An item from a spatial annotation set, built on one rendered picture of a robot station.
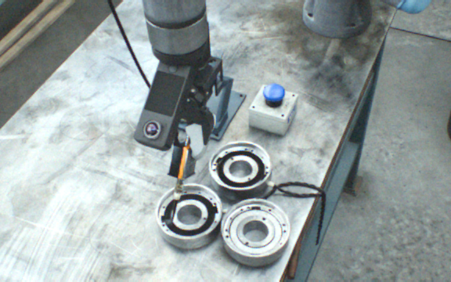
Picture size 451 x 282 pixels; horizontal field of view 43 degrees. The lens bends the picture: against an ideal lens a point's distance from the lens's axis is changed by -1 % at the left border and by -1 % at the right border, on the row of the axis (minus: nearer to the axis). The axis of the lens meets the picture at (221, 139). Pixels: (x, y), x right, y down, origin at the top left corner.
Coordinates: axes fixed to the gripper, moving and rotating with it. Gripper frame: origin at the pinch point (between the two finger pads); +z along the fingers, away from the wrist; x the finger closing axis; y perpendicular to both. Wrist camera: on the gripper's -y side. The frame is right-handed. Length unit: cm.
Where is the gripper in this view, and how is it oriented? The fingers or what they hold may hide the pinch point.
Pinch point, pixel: (185, 153)
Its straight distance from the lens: 86.5
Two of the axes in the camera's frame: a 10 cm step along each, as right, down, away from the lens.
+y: 4.1, -6.9, 6.0
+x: -9.1, -2.8, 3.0
